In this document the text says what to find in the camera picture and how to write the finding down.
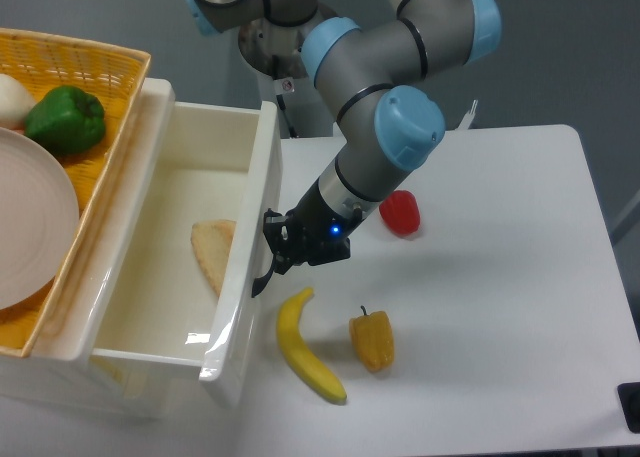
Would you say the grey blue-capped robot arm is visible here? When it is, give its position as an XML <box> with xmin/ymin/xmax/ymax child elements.
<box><xmin>186</xmin><ymin>0</ymin><xmax>502</xmax><ymax>274</ymax></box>

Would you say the white drawer cabinet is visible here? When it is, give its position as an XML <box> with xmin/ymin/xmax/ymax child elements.
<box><xmin>1</xmin><ymin>78</ymin><xmax>175</xmax><ymax>417</ymax></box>

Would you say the black object at table edge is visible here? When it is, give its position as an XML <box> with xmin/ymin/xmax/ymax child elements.
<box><xmin>617</xmin><ymin>382</ymin><xmax>640</xmax><ymax>434</ymax></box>

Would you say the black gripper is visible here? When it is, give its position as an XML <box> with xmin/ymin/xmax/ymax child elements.
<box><xmin>263</xmin><ymin>182</ymin><xmax>365</xmax><ymax>275</ymax></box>

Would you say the white metal table bracket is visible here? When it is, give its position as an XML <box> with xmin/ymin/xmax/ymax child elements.
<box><xmin>459</xmin><ymin>99</ymin><xmax>479</xmax><ymax>130</ymax></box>

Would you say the yellow woven basket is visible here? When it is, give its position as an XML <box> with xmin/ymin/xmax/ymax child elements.
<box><xmin>1</xmin><ymin>28</ymin><xmax>151</xmax><ymax>358</ymax></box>

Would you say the green bell pepper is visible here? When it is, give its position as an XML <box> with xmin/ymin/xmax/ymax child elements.
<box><xmin>24</xmin><ymin>85</ymin><xmax>106</xmax><ymax>156</ymax></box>

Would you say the yellow banana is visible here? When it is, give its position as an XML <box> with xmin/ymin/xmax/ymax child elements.
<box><xmin>276</xmin><ymin>287</ymin><xmax>347</xmax><ymax>405</ymax></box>

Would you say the yellow bell pepper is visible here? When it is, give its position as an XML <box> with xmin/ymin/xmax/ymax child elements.
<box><xmin>349</xmin><ymin>305</ymin><xmax>395</xmax><ymax>373</ymax></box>

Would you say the white onion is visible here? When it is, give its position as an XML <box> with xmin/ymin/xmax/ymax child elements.
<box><xmin>0</xmin><ymin>74</ymin><xmax>36</xmax><ymax>130</ymax></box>

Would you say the bread slice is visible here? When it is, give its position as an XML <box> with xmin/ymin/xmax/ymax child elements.
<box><xmin>190</xmin><ymin>219</ymin><xmax>236</xmax><ymax>297</ymax></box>

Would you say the red bell pepper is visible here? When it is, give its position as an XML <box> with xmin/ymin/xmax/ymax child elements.
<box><xmin>378</xmin><ymin>190</ymin><xmax>421</xmax><ymax>236</ymax></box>

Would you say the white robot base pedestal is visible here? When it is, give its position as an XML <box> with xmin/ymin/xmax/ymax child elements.
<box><xmin>237</xmin><ymin>1</ymin><xmax>346</xmax><ymax>139</ymax></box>

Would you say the pink round plate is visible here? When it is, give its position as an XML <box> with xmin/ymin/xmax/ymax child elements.
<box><xmin>1</xmin><ymin>129</ymin><xmax>79</xmax><ymax>309</ymax></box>

